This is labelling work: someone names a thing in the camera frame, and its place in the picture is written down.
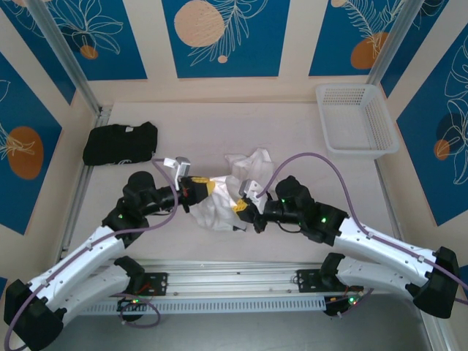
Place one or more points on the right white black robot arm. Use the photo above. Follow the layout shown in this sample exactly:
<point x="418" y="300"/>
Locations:
<point x="384" y="245"/>

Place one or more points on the tall aluminium post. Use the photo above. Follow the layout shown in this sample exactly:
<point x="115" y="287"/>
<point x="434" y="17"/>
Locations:
<point x="391" y="40"/>
<point x="62" y="47"/>

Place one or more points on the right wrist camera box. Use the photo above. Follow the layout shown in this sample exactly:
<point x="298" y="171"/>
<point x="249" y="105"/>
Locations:
<point x="250" y="187"/>

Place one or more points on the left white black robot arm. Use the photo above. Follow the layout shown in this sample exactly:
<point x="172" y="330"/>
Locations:
<point x="73" y="263"/>

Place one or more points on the plain blue wall panel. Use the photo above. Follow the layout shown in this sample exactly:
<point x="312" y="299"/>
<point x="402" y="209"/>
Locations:
<point x="463" y="278"/>
<point x="2" y="283"/>

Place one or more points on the blue floral wall panel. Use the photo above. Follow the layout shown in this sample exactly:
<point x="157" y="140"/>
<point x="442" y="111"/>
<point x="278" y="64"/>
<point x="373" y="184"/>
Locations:
<point x="40" y="47"/>
<point x="404" y="55"/>

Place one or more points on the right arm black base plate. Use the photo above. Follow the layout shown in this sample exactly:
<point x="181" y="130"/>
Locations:
<point x="307" y="281"/>

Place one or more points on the short aluminium frame leg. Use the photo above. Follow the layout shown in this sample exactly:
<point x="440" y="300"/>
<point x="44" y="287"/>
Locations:
<point x="437" y="336"/>

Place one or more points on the blue panel fern orange circle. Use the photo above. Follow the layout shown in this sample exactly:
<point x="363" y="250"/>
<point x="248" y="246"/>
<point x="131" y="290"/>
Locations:
<point x="329" y="44"/>

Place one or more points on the blue panel small orange circle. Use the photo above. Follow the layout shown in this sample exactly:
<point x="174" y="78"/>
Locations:
<point x="120" y="44"/>

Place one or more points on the blue panel large orange circle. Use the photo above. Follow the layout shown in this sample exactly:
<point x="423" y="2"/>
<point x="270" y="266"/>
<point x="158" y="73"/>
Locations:
<point x="14" y="102"/>

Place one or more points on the folded black t-shirt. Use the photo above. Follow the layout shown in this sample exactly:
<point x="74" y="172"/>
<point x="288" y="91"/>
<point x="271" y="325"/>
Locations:
<point x="117" y="142"/>

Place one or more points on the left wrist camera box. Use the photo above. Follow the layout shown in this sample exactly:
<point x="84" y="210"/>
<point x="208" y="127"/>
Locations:
<point x="183" y="166"/>

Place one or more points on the blue panel peach circle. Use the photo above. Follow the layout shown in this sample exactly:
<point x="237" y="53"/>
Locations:
<point x="256" y="55"/>

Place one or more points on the white t-shirt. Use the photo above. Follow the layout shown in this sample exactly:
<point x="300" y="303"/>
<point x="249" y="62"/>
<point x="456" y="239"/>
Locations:
<point x="252" y="164"/>

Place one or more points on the white perforated plastic basket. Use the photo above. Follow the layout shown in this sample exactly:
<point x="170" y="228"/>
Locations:
<point x="380" y="120"/>

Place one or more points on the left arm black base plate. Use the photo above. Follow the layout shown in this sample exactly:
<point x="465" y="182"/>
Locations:
<point x="159" y="283"/>

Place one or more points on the wide aluminium base frame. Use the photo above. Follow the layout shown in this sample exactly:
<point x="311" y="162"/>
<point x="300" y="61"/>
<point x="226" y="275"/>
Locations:
<point x="237" y="279"/>

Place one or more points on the blue panel dark circle leaf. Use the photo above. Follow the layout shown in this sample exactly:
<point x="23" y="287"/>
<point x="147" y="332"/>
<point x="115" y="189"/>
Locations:
<point x="417" y="164"/>

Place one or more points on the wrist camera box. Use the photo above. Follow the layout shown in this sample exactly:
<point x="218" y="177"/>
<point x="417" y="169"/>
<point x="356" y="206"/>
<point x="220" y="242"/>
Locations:
<point x="250" y="187"/>
<point x="183" y="166"/>

